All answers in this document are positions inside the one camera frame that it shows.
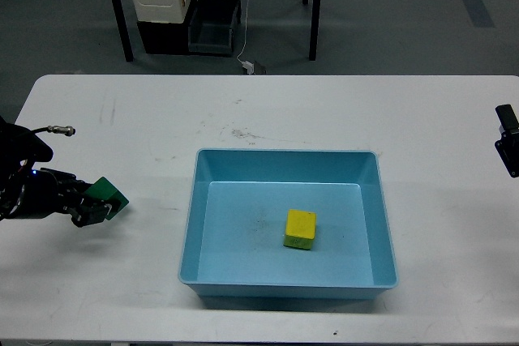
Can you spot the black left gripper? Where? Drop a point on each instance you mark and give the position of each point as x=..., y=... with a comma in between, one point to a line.
x=46, y=191

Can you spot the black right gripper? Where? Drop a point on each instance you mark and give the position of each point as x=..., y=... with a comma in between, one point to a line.
x=507, y=145

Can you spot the green block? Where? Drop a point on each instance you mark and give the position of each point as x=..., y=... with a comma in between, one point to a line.
x=104, y=190

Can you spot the yellow block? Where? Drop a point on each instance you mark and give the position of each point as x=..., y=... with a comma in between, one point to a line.
x=300, y=229

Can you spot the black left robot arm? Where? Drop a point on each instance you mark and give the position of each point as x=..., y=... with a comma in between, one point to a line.
x=21, y=148

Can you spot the light blue plastic box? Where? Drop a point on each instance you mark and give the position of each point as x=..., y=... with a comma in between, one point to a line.
x=233, y=245

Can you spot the black box under crate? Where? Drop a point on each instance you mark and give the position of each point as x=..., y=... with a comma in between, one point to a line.
x=166, y=38

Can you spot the black table leg left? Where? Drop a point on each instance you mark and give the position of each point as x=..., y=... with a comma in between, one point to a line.
x=122, y=30

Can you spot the white power adapter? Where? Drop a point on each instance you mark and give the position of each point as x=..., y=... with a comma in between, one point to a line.
x=248, y=68

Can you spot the dark grey storage bin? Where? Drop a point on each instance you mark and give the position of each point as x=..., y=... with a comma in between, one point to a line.
x=213, y=27

